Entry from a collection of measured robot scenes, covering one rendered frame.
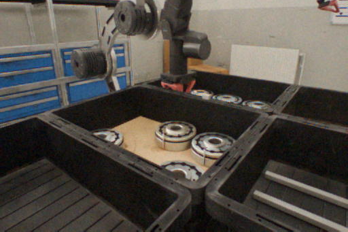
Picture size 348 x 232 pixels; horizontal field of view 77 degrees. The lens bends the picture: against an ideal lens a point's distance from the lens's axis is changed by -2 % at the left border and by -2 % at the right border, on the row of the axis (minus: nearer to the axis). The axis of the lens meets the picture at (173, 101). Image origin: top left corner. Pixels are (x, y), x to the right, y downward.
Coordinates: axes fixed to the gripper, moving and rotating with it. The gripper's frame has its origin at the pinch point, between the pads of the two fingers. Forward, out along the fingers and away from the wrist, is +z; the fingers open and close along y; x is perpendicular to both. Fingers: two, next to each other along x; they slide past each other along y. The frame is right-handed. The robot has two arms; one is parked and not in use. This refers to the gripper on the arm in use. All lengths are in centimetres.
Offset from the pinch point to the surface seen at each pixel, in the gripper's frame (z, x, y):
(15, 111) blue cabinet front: 50, 176, -18
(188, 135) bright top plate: 0.9, -16.5, -14.2
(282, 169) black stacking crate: 3.8, -36.6, -7.7
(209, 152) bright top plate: 0.5, -24.8, -17.6
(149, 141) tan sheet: 3.9, -8.3, -19.5
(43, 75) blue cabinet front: 23, 177, 10
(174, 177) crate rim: -6.6, -31.0, -34.3
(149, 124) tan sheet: 4.0, -0.4, -12.7
